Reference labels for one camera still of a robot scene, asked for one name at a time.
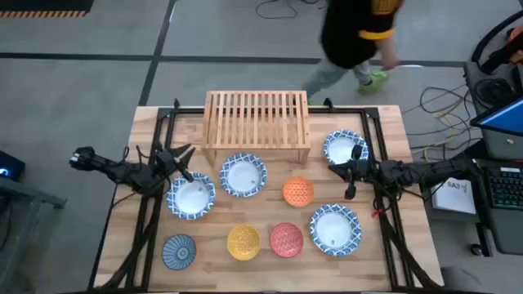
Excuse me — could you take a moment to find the black metal table frame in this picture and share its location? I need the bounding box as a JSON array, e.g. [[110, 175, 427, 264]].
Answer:
[[87, 97, 446, 293]]

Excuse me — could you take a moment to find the grey side table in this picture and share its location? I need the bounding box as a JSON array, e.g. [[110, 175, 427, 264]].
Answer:
[[0, 175, 69, 293]]

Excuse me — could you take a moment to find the black curved tube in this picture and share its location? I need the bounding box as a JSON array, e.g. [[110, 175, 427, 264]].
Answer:
[[471, 8, 523, 62]]

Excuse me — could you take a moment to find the blue radial-line bowl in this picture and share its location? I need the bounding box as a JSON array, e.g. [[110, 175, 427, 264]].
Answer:
[[161, 234, 198, 271]]

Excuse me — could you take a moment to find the thin black floor cable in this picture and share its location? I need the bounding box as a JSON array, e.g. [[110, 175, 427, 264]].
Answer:
[[255, 0, 328, 20]]

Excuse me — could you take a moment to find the white grey floral bowl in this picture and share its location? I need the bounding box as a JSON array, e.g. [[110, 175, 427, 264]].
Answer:
[[268, 221, 305, 259]]

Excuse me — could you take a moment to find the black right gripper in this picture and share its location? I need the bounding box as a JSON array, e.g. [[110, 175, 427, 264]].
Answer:
[[328, 144, 371, 201]]

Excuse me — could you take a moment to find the yellow-inside blue diamond bowl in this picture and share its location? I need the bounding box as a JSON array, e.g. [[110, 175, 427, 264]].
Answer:
[[226, 224, 262, 261]]

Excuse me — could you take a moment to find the white paper sheet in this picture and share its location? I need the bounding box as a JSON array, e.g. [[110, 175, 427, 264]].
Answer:
[[431, 176, 478, 216]]

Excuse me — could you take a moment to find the black backlit keyboard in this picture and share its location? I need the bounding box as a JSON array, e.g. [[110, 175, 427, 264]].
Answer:
[[484, 166, 523, 212]]

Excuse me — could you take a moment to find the black hazard-striped mat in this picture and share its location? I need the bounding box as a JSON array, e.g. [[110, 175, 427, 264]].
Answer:
[[0, 0, 96, 19]]

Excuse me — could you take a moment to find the grey workstation desk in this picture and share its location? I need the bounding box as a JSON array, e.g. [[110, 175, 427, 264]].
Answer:
[[420, 60, 523, 258]]

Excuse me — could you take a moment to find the yellow floor cable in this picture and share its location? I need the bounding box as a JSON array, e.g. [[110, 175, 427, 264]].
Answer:
[[422, 112, 471, 163]]

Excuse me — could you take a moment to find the orange and black tool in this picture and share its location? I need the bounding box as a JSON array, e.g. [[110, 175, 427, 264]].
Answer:
[[480, 24, 523, 75]]

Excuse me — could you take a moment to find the wooden slatted shelf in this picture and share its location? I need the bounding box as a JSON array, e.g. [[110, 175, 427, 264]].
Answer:
[[201, 90, 312, 166]]

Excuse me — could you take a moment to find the black floor cable tangle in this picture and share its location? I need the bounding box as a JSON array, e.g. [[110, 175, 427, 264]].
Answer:
[[408, 83, 481, 163]]

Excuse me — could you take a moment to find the orange-inside teal geometric bowl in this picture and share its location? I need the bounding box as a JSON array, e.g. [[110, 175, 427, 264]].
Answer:
[[282, 176, 315, 208]]

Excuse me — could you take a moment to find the laptop with blue screen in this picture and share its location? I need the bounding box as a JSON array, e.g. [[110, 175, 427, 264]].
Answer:
[[469, 96, 523, 160]]

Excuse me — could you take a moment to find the black device blue light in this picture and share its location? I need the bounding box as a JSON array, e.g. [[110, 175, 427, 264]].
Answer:
[[0, 149, 26, 181]]

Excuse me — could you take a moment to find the coiled black cable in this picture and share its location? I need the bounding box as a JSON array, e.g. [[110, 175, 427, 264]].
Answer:
[[473, 77, 516, 108]]

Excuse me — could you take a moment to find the person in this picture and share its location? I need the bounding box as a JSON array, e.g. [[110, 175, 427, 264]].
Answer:
[[301, 0, 406, 99]]

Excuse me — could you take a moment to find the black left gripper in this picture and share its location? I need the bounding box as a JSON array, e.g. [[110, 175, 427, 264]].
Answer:
[[153, 143, 197, 184]]

